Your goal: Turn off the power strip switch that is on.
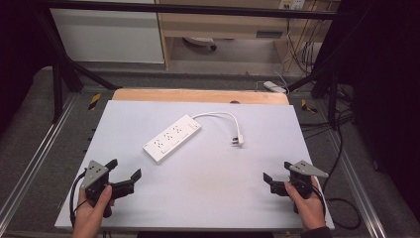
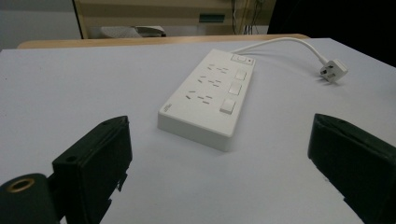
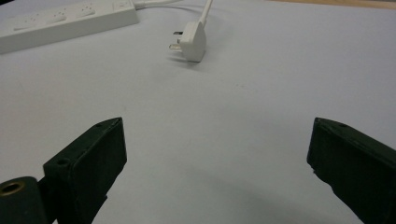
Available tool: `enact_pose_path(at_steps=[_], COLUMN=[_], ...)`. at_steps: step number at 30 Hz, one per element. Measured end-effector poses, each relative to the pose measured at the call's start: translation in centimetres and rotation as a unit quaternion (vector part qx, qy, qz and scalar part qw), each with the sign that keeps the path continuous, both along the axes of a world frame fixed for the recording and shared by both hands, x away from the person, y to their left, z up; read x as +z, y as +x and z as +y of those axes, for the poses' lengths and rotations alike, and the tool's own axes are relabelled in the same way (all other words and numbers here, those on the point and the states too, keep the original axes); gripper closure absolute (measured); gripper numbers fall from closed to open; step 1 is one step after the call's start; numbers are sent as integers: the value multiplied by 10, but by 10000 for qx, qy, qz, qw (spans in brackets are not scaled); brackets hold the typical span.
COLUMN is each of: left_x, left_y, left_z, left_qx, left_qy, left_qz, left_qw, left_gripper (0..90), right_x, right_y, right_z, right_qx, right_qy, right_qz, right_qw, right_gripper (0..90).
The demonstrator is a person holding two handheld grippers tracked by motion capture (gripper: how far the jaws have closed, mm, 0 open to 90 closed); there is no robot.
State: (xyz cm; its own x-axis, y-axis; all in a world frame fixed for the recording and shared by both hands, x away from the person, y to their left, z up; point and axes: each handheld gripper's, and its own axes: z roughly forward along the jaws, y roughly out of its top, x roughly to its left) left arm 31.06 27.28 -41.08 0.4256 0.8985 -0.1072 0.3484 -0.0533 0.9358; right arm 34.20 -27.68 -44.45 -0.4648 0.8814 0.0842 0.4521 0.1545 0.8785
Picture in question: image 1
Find yellow and black tape marker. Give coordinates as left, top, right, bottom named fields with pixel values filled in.
left=299, top=97, right=319, bottom=114
left=86, top=92, right=102, bottom=112

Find white plug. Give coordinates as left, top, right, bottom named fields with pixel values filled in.
left=230, top=134, right=246, bottom=149

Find black metal stand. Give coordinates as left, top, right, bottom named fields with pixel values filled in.
left=35, top=9, right=124, bottom=124
left=286, top=63, right=342, bottom=131

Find light wooden desk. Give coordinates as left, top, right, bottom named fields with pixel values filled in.
left=154, top=0, right=342, bottom=72

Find white power strip cable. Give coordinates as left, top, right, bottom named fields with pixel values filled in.
left=191, top=111, right=242, bottom=140

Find person's left hand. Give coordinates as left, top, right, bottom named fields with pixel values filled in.
left=72, top=184, right=115, bottom=233

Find person's right hand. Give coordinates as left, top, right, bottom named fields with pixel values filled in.
left=283, top=176, right=328, bottom=231

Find white power strip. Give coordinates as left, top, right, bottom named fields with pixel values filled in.
left=142, top=113, right=203, bottom=166

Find white cabinet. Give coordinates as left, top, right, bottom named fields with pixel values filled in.
left=49, top=0, right=165, bottom=64

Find hanging cable bundle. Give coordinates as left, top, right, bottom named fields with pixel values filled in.
left=284, top=9, right=329, bottom=76

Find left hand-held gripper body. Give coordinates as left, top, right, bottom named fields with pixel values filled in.
left=79, top=160, right=136, bottom=219

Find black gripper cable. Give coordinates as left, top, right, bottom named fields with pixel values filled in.
left=68, top=169, right=89, bottom=230
left=309, top=178, right=364, bottom=231

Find black metal crossbar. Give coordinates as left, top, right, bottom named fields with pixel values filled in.
left=39, top=0, right=346, bottom=22

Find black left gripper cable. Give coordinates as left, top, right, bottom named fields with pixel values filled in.
left=68, top=169, right=89, bottom=230

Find black floor cables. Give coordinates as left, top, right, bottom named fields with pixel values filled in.
left=298, top=107, right=357, bottom=141

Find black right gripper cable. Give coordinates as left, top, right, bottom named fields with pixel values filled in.
left=309, top=178, right=364, bottom=231

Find office chair base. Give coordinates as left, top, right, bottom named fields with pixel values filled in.
left=182, top=36, right=219, bottom=52

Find white wall outlet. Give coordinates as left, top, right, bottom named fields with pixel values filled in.
left=278, top=0, right=307, bottom=11

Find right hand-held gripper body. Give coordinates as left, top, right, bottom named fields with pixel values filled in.
left=269, top=160, right=330, bottom=214

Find dark curtain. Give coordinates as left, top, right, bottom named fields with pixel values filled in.
left=325, top=0, right=420, bottom=221
left=0, top=0, right=55, bottom=135

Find white floor power adapter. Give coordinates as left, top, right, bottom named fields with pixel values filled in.
left=262, top=80, right=288, bottom=95

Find aluminium floor rail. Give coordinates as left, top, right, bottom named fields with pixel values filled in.
left=0, top=92, right=79, bottom=230
left=325, top=130, right=388, bottom=238

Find light wooden table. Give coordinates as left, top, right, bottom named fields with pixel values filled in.
left=111, top=87, right=290, bottom=106

